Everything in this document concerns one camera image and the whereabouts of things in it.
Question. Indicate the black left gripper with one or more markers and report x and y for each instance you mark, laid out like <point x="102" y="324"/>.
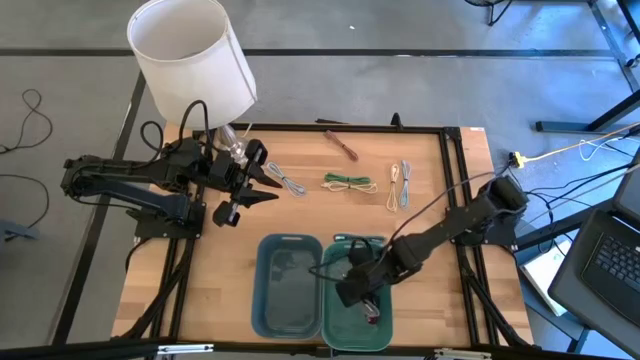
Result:
<point x="227" y="175"/>

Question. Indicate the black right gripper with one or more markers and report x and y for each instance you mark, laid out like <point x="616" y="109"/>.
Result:
<point x="365" y="282"/>

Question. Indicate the teal plastic bin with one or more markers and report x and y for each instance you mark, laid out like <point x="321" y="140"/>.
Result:
<point x="350" y="330"/>

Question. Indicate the blue plastic bin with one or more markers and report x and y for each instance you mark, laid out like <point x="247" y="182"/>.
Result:
<point x="287" y="290"/>

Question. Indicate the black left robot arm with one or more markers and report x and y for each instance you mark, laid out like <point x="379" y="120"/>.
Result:
<point x="125" y="192"/>

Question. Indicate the silver table lamp white shade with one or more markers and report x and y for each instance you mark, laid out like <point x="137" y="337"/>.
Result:
<point x="190" y="65"/>

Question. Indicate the black table edge clamp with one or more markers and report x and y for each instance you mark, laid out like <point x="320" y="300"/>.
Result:
<point x="397" y="121"/>

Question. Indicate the white book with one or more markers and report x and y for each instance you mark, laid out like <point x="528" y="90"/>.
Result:
<point x="545" y="275"/>

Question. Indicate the yellow power plug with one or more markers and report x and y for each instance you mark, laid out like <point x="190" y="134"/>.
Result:
<point x="517" y="160"/>

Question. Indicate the grey metal foot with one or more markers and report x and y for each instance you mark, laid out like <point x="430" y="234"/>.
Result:
<point x="17" y="231"/>

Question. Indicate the black laptop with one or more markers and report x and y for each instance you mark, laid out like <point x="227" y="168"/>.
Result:
<point x="615" y="260"/>

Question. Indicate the black metal table legs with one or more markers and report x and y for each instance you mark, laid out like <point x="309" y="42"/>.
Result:
<point x="607" y="116"/>

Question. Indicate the black aluminium frame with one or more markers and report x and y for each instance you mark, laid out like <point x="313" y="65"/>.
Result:
<point x="350" y="128"/>

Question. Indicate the silver metal bracket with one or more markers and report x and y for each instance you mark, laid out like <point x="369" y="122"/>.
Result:
<point x="185" y="349"/>
<point x="462" y="354"/>

